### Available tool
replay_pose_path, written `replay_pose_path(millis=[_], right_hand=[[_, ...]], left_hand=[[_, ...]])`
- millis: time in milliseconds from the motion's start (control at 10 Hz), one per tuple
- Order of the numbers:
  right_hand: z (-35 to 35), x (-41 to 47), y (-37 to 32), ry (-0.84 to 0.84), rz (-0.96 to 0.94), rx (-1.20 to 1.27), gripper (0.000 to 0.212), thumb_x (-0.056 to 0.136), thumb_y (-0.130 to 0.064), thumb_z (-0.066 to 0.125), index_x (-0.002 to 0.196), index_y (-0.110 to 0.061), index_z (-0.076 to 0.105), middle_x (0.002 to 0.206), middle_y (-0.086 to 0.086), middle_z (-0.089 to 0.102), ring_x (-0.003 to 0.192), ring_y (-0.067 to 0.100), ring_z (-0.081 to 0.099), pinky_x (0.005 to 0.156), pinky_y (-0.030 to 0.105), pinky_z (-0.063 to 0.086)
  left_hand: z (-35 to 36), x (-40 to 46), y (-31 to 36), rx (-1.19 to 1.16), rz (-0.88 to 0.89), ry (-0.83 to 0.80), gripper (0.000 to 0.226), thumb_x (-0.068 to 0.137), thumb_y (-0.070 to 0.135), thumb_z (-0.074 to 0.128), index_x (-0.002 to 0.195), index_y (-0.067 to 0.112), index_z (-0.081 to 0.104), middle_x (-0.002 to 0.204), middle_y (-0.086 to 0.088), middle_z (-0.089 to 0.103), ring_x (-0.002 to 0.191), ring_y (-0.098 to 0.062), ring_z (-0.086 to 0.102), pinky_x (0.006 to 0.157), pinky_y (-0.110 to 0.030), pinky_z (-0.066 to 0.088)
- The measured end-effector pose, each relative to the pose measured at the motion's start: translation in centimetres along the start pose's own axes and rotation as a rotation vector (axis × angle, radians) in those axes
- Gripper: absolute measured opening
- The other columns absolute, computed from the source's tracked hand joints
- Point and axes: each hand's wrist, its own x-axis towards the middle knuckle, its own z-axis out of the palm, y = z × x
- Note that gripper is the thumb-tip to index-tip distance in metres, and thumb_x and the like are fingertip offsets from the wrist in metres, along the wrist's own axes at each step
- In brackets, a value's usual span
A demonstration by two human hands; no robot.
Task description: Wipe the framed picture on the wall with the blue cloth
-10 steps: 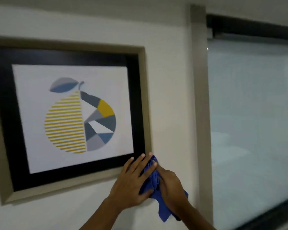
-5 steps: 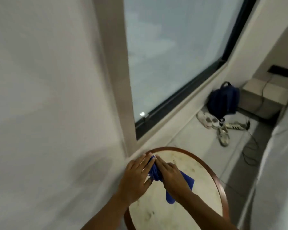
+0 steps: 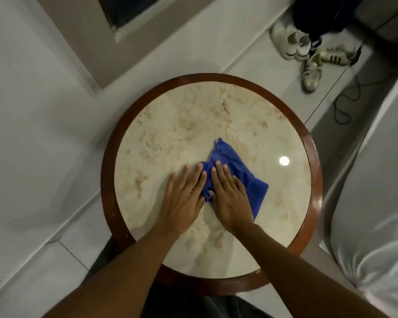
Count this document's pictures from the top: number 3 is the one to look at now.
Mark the person's right hand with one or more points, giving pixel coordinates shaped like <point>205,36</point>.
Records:
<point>232,205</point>

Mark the person's left hand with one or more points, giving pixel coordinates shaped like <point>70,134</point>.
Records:
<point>180,205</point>

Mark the person's left little finger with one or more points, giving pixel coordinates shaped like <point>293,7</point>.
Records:
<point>171,183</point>

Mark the person's left thumb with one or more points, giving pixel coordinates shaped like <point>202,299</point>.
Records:
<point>201,204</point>

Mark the person's right little finger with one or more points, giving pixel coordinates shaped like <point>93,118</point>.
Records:
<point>240,188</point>

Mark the person's right middle finger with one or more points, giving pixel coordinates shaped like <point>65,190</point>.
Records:
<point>223,173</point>

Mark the person's left middle finger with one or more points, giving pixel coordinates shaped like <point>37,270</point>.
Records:
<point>196,175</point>

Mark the person's right thumb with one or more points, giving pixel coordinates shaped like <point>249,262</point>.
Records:
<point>213,197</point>

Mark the blue cleaning cloth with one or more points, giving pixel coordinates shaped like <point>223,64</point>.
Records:
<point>248,185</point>

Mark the person's right forearm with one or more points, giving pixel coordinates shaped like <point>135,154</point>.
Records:
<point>295,278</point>

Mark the person's left forearm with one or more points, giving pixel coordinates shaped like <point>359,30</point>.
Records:
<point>126,278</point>

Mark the round marble table wooden rim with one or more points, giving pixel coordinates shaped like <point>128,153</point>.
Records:
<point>192,122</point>

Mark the person's dark trousers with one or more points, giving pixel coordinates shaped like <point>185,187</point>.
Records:
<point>192,307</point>

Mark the white bed sheet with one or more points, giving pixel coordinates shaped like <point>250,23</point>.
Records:
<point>378,201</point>

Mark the white sneaker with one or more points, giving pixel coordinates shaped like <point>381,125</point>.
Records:
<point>282,41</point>
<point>303,46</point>

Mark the black bag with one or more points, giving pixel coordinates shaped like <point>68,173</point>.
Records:
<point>325,13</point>

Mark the grey window frame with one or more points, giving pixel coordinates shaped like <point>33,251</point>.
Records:
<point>86,46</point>

